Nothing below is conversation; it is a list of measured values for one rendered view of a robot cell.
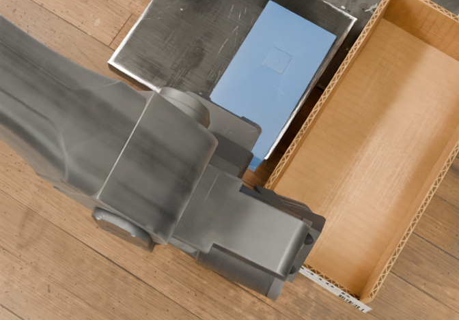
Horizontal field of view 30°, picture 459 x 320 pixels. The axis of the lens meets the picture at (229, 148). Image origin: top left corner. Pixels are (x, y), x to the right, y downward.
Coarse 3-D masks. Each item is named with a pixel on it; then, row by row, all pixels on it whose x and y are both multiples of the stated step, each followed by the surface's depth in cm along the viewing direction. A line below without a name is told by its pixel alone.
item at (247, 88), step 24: (264, 24) 78; (288, 24) 78; (312, 24) 78; (240, 48) 77; (264, 48) 77; (288, 48) 77; (312, 48) 77; (240, 72) 77; (264, 72) 77; (288, 72) 77; (312, 72) 77; (216, 96) 76; (240, 96) 76; (264, 96) 76; (288, 96) 76; (264, 120) 76; (264, 144) 75
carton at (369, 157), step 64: (384, 0) 74; (384, 64) 79; (448, 64) 79; (320, 128) 78; (384, 128) 78; (448, 128) 78; (320, 192) 76; (384, 192) 76; (320, 256) 74; (384, 256) 72
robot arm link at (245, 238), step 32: (192, 96) 49; (224, 192) 52; (128, 224) 47; (192, 224) 52; (224, 224) 52; (256, 224) 52; (288, 224) 52; (224, 256) 54; (256, 256) 51; (288, 256) 51; (256, 288) 54
